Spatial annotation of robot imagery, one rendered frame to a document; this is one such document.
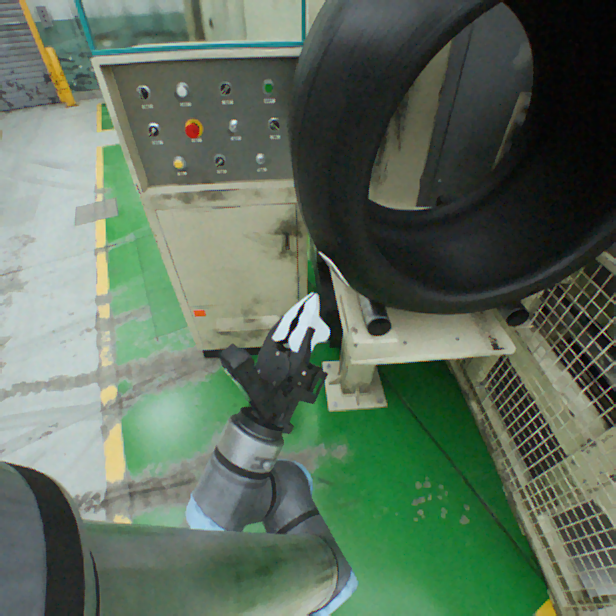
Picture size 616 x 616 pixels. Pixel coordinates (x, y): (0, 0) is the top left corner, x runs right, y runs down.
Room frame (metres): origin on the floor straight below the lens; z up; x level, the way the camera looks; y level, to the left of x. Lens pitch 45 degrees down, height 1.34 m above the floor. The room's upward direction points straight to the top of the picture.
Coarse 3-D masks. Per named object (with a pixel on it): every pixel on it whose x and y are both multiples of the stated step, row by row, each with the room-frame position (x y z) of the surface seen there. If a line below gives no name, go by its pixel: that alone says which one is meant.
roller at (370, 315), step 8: (360, 296) 0.47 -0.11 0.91; (360, 304) 0.46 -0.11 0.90; (368, 304) 0.44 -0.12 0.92; (376, 304) 0.43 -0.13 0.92; (368, 312) 0.42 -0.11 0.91; (376, 312) 0.41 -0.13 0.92; (384, 312) 0.42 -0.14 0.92; (368, 320) 0.40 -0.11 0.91; (376, 320) 0.39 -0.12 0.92; (384, 320) 0.39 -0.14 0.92; (368, 328) 0.39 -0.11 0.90; (376, 328) 0.39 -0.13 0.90; (384, 328) 0.39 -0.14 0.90
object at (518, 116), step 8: (520, 96) 0.92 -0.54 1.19; (528, 96) 0.92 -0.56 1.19; (520, 104) 0.91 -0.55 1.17; (528, 104) 0.89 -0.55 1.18; (520, 112) 0.91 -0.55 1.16; (512, 120) 0.91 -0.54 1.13; (520, 120) 0.89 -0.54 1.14; (512, 128) 0.91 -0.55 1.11; (520, 128) 0.90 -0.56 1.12; (504, 136) 0.92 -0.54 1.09; (512, 136) 0.92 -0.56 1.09; (504, 144) 0.91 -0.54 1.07; (504, 152) 0.91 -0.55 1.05; (496, 160) 0.92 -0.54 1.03
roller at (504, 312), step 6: (504, 306) 0.44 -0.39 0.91; (510, 306) 0.43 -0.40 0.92; (516, 306) 0.43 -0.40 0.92; (522, 306) 0.43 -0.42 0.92; (504, 312) 0.43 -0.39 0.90; (510, 312) 0.42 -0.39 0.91; (516, 312) 0.42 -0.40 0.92; (522, 312) 0.42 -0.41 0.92; (528, 312) 0.42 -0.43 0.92; (504, 318) 0.42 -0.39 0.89; (510, 318) 0.41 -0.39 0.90; (516, 318) 0.41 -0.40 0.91; (522, 318) 0.41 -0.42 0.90; (510, 324) 0.41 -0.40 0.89; (516, 324) 0.41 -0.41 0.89
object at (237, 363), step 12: (228, 348) 0.25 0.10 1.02; (240, 348) 0.26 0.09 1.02; (228, 360) 0.23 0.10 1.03; (240, 360) 0.23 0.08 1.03; (252, 360) 0.24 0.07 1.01; (228, 372) 0.22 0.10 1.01; (240, 372) 0.22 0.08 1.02; (252, 372) 0.22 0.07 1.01; (240, 384) 0.22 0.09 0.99; (252, 384) 0.22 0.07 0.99; (264, 384) 0.23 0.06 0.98; (252, 396) 0.21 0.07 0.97; (264, 396) 0.22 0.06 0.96; (264, 408) 0.21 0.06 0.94; (276, 408) 0.22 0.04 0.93
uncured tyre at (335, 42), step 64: (384, 0) 0.40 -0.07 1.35; (448, 0) 0.38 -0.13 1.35; (512, 0) 0.68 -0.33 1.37; (576, 0) 0.66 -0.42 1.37; (320, 64) 0.42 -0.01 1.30; (384, 64) 0.38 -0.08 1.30; (576, 64) 0.67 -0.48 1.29; (320, 128) 0.40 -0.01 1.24; (384, 128) 0.38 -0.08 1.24; (576, 128) 0.65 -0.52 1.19; (320, 192) 0.39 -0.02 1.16; (512, 192) 0.67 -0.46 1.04; (576, 192) 0.57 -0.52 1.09; (384, 256) 0.59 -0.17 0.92; (448, 256) 0.60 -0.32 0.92; (512, 256) 0.53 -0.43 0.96; (576, 256) 0.40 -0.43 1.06
